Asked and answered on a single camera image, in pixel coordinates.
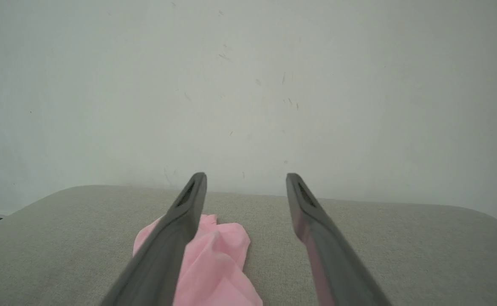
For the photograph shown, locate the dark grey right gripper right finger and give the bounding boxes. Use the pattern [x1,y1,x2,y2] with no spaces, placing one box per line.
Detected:
[286,173,392,306]

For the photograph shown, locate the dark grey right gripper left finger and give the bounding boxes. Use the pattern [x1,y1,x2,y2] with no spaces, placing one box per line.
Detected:
[100,172,207,306]

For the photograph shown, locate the pink garment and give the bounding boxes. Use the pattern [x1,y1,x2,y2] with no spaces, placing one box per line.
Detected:
[133,214,263,306]

